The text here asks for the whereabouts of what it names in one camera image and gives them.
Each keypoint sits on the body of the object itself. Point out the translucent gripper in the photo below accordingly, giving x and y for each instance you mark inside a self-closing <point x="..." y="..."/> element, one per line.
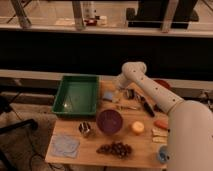
<point x="116" y="96"/>

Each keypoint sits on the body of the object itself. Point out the blue sponge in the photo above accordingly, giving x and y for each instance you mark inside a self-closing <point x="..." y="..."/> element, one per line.
<point x="108" y="96"/>

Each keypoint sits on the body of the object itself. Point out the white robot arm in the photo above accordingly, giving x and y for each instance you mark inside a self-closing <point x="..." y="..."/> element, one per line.
<point x="190" y="137"/>

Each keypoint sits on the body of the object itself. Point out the small metal can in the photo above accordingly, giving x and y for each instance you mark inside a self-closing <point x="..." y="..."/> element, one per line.
<point x="130" y="94"/>

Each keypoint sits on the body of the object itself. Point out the metal fork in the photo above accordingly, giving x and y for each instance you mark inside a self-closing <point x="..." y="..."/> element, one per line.
<point x="121" y="107"/>

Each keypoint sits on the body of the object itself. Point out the purple bowl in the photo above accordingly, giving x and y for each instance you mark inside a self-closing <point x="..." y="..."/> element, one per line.
<point x="109" y="121"/>

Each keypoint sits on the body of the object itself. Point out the green plastic tray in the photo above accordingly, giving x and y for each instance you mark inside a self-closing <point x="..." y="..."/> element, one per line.
<point x="77" y="96"/>

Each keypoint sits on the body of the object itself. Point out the small metal cup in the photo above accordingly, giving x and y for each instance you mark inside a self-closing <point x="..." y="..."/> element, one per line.
<point x="85" y="128"/>

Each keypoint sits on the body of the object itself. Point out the red bowl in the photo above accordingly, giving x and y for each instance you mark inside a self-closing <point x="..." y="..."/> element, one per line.
<point x="163" y="83"/>

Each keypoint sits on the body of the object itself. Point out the bunch of dark grapes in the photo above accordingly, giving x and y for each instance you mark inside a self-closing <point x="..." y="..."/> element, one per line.
<point x="117" y="149"/>

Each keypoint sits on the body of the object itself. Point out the orange carrot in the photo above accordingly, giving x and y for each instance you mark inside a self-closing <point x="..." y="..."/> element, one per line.
<point x="161" y="124"/>

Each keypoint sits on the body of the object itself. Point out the yellow banana peel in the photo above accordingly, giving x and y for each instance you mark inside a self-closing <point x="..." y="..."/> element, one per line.
<point x="159" y="136"/>

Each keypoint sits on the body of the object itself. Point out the black handled knife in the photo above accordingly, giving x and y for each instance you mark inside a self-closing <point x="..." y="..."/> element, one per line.
<point x="145" y="105"/>

